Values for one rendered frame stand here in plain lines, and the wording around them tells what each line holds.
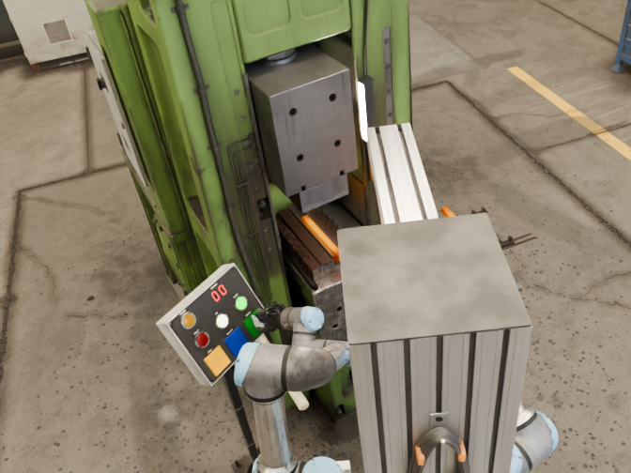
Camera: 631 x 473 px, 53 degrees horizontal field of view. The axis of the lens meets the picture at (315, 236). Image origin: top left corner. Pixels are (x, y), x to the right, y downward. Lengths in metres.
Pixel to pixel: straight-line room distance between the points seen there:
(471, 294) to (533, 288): 2.93
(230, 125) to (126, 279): 2.27
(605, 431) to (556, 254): 1.21
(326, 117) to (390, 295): 1.34
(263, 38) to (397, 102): 0.66
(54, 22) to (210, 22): 5.54
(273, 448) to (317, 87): 1.13
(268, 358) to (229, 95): 0.94
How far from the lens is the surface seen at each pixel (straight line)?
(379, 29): 2.36
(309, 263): 2.56
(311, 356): 1.63
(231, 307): 2.28
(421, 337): 0.87
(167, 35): 2.03
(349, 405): 3.19
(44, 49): 7.67
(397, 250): 0.99
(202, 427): 3.36
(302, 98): 2.12
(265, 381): 1.64
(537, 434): 1.99
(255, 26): 2.14
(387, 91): 2.48
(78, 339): 4.05
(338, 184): 2.35
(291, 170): 2.22
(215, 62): 2.11
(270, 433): 1.79
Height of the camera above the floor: 2.69
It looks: 40 degrees down
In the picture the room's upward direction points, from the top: 9 degrees counter-clockwise
